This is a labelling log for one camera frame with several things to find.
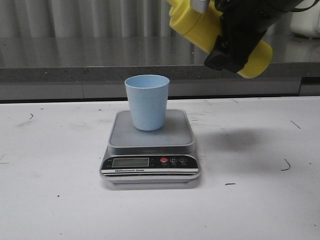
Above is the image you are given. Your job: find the grey stone counter ledge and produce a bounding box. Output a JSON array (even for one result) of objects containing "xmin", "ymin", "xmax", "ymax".
[{"xmin": 0, "ymin": 35, "xmax": 320, "ymax": 102}]

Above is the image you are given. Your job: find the white appliance in background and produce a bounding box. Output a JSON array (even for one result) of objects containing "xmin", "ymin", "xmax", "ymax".
[{"xmin": 290, "ymin": 1, "xmax": 320, "ymax": 39}]

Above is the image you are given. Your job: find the light blue plastic cup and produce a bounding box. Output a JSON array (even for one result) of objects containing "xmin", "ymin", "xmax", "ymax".
[{"xmin": 124, "ymin": 74, "xmax": 170, "ymax": 131}]

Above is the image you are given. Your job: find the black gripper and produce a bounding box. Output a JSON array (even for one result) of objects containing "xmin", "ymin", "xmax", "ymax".
[{"xmin": 204, "ymin": 0, "xmax": 301, "ymax": 74}]

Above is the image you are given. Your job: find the yellow squeeze bottle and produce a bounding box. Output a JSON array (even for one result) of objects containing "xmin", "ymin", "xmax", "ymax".
[{"xmin": 168, "ymin": 0, "xmax": 273, "ymax": 79}]

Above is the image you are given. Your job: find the silver digital kitchen scale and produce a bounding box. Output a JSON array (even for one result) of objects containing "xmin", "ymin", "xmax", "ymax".
[{"xmin": 99, "ymin": 109, "xmax": 201, "ymax": 184}]

